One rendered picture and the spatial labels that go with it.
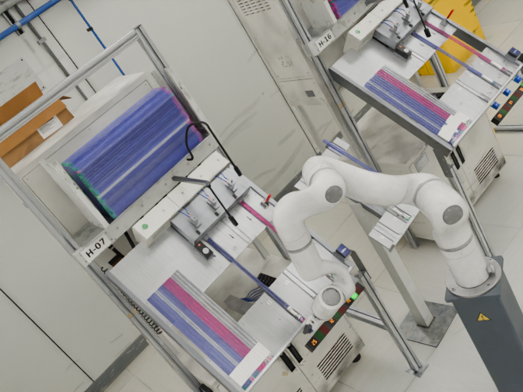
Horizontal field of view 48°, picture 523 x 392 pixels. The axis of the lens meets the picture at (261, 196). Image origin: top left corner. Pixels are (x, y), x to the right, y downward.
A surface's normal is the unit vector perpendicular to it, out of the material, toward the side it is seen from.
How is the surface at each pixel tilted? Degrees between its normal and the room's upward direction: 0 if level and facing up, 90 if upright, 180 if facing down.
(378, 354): 0
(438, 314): 0
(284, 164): 90
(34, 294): 90
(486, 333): 90
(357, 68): 44
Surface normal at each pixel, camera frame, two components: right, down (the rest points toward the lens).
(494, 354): -0.33, 0.63
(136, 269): 0.09, -0.44
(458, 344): -0.49, -0.75
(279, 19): -0.65, 0.66
